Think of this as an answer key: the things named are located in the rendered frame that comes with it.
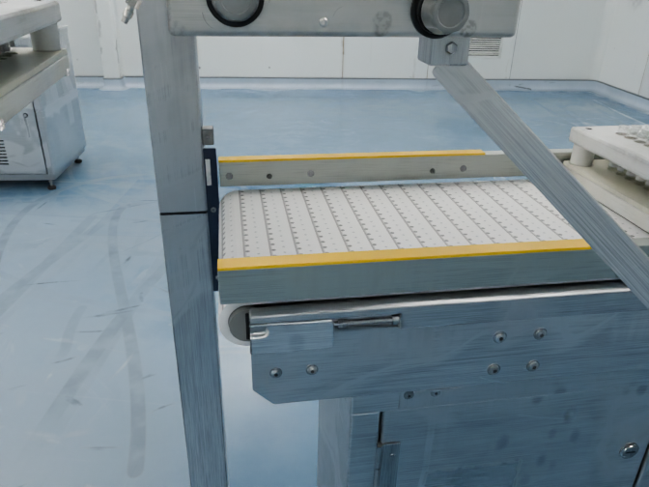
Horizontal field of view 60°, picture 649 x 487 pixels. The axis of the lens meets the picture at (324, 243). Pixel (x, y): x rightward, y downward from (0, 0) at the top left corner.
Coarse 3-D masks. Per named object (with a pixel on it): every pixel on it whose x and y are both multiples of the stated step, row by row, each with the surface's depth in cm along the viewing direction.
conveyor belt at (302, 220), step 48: (240, 192) 69; (288, 192) 69; (336, 192) 70; (384, 192) 70; (432, 192) 70; (480, 192) 71; (528, 192) 71; (240, 240) 57; (288, 240) 57; (336, 240) 58; (384, 240) 58; (432, 240) 58; (480, 240) 58; (528, 240) 59; (480, 288) 51
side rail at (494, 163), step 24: (240, 168) 69; (264, 168) 69; (288, 168) 70; (312, 168) 70; (336, 168) 71; (360, 168) 71; (384, 168) 72; (408, 168) 72; (456, 168) 73; (480, 168) 74; (504, 168) 75
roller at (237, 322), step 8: (256, 304) 48; (264, 304) 49; (232, 312) 48; (240, 312) 47; (248, 312) 47; (232, 320) 47; (240, 320) 48; (248, 320) 48; (232, 328) 48; (240, 328) 48; (248, 328) 48; (240, 336) 48; (248, 336) 48
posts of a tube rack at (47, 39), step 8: (56, 24) 57; (32, 32) 56; (40, 32) 56; (48, 32) 56; (56, 32) 57; (32, 40) 57; (40, 40) 56; (48, 40) 57; (56, 40) 57; (40, 48) 57; (48, 48) 57; (56, 48) 57
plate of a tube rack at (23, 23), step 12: (12, 0) 56; (24, 0) 56; (36, 0) 56; (48, 0) 57; (0, 12) 44; (12, 12) 44; (24, 12) 47; (36, 12) 50; (48, 12) 54; (60, 12) 58; (0, 24) 41; (12, 24) 43; (24, 24) 46; (36, 24) 49; (48, 24) 54; (0, 36) 41; (12, 36) 43
